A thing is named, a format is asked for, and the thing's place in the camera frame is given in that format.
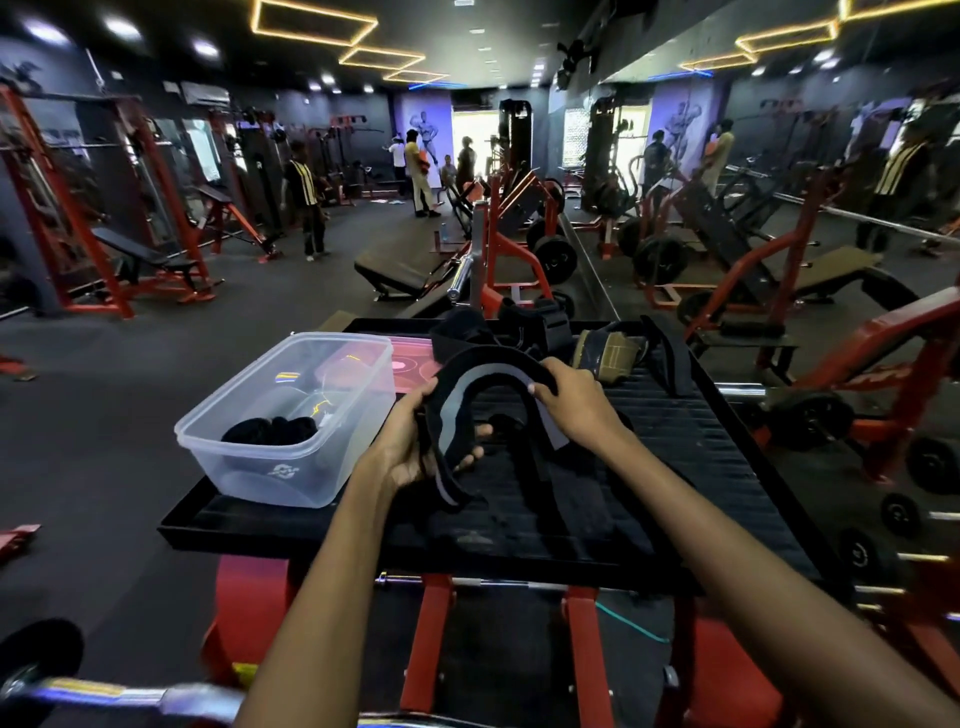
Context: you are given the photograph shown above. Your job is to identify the person's right forearm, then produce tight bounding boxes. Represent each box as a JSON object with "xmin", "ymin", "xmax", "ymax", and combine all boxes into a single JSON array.
[{"xmin": 592, "ymin": 427, "xmax": 960, "ymax": 728}]

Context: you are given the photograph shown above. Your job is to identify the purple bodybuilder wall mural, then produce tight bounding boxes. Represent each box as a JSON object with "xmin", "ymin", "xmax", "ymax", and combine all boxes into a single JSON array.
[{"xmin": 393, "ymin": 89, "xmax": 455, "ymax": 189}]

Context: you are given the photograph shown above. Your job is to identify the red plate-loaded machine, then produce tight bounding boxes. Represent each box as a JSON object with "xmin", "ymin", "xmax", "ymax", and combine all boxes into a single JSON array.
[{"xmin": 468, "ymin": 168, "xmax": 579, "ymax": 320}]

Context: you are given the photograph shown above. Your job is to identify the person's left hand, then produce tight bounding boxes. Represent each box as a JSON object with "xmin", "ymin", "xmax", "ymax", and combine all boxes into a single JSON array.
[{"xmin": 358, "ymin": 377, "xmax": 496, "ymax": 496}]

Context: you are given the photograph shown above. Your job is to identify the black weight plate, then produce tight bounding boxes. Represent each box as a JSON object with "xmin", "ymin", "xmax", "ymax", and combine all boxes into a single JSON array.
[{"xmin": 532, "ymin": 234, "xmax": 579, "ymax": 286}]

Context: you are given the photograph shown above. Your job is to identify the large wall mirror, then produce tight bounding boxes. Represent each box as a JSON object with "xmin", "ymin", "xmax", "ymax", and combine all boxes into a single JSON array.
[{"xmin": 554, "ymin": 0, "xmax": 960, "ymax": 601}]

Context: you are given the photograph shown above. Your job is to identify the black cable tower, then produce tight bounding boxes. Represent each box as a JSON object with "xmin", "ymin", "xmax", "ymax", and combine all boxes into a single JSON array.
[{"xmin": 498, "ymin": 98, "xmax": 534, "ymax": 174}]

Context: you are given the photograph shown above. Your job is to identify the chrome barbell sleeve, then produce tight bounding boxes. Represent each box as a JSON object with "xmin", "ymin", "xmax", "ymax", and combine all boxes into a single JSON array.
[{"xmin": 446, "ymin": 253, "xmax": 475, "ymax": 304}]

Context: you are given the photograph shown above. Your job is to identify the black wall fan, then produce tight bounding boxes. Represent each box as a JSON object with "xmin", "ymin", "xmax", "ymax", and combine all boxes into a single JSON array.
[{"xmin": 554, "ymin": 37, "xmax": 598, "ymax": 91}]

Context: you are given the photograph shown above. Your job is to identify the pink plastic lid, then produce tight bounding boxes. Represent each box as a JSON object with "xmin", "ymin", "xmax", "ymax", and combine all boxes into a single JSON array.
[{"xmin": 314, "ymin": 335, "xmax": 444, "ymax": 395}]

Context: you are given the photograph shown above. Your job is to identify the black weight stack machine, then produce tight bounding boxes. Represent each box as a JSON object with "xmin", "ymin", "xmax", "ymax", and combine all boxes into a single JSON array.
[{"xmin": 239, "ymin": 112, "xmax": 286, "ymax": 234}]

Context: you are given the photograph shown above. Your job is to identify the yellow led ceiling light frames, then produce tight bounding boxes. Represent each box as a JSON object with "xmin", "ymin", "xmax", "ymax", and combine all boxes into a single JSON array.
[{"xmin": 249, "ymin": 0, "xmax": 450, "ymax": 85}]

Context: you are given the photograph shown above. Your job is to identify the red incline bench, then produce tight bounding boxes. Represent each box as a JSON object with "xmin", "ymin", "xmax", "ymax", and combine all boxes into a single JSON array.
[{"xmin": 193, "ymin": 183, "xmax": 283, "ymax": 264}]

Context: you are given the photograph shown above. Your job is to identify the thin chrome bar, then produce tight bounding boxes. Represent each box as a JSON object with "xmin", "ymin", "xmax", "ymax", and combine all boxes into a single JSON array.
[{"xmin": 374, "ymin": 573, "xmax": 571, "ymax": 594}]

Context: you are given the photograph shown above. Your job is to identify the red floor bench frame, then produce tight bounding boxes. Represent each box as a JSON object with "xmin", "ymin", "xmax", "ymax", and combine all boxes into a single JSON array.
[{"xmin": 0, "ymin": 523, "xmax": 43, "ymax": 564}]

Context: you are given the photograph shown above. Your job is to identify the red power rack with bench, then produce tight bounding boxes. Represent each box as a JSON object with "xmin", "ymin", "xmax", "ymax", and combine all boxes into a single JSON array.
[{"xmin": 0, "ymin": 86, "xmax": 225, "ymax": 320}]

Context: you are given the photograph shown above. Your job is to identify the person's left forearm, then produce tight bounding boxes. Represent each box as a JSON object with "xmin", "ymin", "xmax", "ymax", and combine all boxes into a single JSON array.
[{"xmin": 236, "ymin": 464, "xmax": 421, "ymax": 728}]

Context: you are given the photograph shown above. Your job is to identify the person's right hand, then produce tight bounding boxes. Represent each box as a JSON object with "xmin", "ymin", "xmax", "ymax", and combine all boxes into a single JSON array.
[{"xmin": 528, "ymin": 357, "xmax": 635, "ymax": 459}]

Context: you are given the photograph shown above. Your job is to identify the black low bench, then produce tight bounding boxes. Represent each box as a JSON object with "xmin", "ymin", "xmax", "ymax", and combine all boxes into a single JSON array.
[{"xmin": 353, "ymin": 251, "xmax": 451, "ymax": 301}]

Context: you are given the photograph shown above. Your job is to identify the chrome curl bar black plates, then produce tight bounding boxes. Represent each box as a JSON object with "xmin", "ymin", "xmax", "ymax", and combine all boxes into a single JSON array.
[{"xmin": 0, "ymin": 618, "xmax": 481, "ymax": 728}]

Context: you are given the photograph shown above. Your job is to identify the white air conditioner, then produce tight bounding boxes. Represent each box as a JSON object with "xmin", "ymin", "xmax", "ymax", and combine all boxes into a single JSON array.
[{"xmin": 179, "ymin": 80, "xmax": 232, "ymax": 108}]

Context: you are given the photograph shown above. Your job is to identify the black ribbed platform tray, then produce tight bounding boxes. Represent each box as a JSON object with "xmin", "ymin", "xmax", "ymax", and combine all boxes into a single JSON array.
[{"xmin": 157, "ymin": 316, "xmax": 856, "ymax": 728}]

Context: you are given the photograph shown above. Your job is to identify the clear plastic container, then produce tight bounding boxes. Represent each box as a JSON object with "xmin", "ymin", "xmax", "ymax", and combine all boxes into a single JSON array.
[{"xmin": 173, "ymin": 332, "xmax": 397, "ymax": 510}]

